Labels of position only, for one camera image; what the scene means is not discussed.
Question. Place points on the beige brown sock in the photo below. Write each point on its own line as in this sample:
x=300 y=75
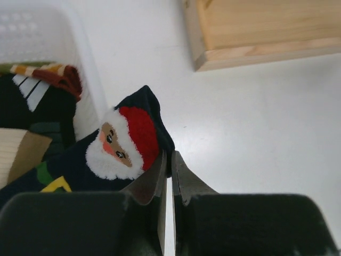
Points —
x=21 y=150

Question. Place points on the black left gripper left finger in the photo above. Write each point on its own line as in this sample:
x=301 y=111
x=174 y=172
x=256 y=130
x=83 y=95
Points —
x=126 y=222

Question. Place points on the wooden hanger stand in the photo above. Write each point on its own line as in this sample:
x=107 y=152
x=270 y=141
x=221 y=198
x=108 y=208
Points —
x=224 y=34

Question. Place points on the pile of dark socks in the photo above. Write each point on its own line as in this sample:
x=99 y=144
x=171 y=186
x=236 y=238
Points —
x=41 y=97

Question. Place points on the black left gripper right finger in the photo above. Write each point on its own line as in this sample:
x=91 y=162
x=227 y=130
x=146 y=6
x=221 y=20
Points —
x=209 y=223

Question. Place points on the white perforated plastic basket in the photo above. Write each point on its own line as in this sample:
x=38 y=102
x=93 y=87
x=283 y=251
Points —
x=34 y=31

